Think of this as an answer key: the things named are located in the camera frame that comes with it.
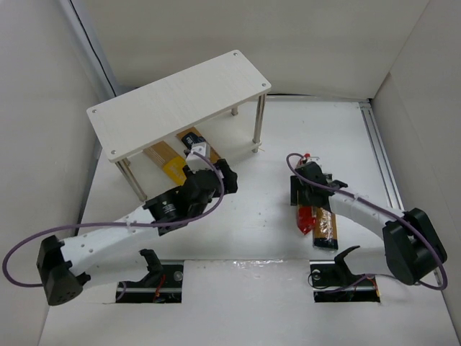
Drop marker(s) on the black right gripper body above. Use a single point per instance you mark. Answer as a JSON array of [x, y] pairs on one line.
[[299, 192]]

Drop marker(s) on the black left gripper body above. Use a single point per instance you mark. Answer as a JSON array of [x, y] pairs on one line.
[[223, 176]]

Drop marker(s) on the red spaghetti bag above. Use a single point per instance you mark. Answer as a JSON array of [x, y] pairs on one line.
[[306, 211]]

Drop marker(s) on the yellow-ended spaghetti bag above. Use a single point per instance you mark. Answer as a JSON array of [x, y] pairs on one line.
[[168, 160]]

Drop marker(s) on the dark-ended spaghetti bag with barcode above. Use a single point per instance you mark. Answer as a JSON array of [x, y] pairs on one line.
[[325, 234]]

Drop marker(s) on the blue-label spaghetti bag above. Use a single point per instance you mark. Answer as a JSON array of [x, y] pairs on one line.
[[192, 136]]

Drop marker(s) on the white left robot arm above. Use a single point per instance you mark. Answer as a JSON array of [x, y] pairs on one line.
[[214, 216]]

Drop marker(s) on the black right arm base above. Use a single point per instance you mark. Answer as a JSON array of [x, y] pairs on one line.
[[333, 282]]

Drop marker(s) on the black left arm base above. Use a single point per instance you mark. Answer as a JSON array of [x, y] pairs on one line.
[[167, 288]]

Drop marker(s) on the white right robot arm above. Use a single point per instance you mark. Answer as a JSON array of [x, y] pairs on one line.
[[412, 246]]

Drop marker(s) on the white two-tier shelf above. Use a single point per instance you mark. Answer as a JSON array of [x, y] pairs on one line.
[[223, 97]]

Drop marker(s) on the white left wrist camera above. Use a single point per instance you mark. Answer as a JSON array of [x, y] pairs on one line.
[[198, 157]]

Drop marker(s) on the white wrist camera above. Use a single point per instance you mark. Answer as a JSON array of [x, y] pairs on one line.
[[309, 158], [198, 157]]

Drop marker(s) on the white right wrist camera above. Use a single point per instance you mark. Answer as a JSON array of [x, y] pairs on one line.
[[309, 158]]

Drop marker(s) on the aluminium frame rail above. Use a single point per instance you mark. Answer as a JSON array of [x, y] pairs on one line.
[[381, 157]]

